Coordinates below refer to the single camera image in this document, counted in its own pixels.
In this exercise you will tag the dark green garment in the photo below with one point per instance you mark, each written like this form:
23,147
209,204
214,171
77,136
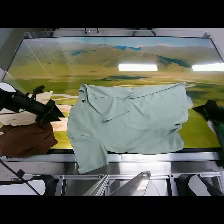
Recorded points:
220,136

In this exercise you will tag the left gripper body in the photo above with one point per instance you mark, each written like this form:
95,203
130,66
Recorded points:
49,111

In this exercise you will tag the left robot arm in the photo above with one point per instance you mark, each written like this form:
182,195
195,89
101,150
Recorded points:
16,99

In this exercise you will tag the cream garment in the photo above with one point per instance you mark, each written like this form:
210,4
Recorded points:
19,118

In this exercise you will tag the pale green shirt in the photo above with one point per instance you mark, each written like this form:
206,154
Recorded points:
140,123

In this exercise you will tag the brown garment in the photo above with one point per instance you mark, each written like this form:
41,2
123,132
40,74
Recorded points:
26,140

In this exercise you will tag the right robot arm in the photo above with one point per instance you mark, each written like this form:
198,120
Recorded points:
208,110

